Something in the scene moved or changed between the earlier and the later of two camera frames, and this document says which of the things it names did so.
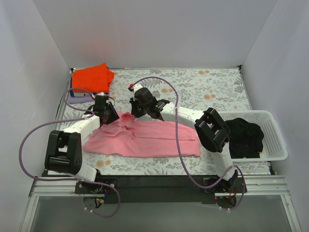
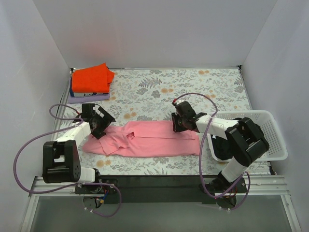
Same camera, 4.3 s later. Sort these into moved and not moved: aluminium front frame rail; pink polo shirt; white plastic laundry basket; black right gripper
Moved: black right gripper
Not moved: white plastic laundry basket; pink polo shirt; aluminium front frame rail
